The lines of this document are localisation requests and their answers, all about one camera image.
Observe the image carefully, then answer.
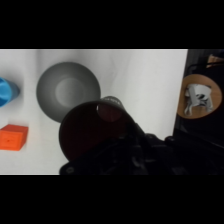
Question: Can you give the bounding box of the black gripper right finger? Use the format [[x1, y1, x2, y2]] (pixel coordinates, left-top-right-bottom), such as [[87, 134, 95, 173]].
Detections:
[[128, 114, 178, 175]]

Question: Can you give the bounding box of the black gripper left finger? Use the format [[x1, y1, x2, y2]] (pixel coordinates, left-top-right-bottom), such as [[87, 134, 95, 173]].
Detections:
[[59, 132, 134, 175]]

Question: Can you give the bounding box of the brown plastic cup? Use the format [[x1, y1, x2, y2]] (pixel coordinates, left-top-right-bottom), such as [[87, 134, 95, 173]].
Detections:
[[58, 95, 137, 164]]

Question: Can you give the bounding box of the grey bowl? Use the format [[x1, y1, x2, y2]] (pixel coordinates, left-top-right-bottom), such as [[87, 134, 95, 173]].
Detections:
[[35, 61, 102, 124]]

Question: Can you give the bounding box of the blue plastic cup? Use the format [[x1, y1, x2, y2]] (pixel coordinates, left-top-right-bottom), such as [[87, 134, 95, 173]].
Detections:
[[0, 77, 22, 109]]

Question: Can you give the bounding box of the white crumpled object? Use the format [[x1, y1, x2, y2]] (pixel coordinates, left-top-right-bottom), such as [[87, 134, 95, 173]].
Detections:
[[183, 83, 214, 116]]

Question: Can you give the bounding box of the orange cube block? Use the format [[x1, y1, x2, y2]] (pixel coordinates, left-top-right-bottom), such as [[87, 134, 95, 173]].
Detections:
[[0, 124, 30, 152]]

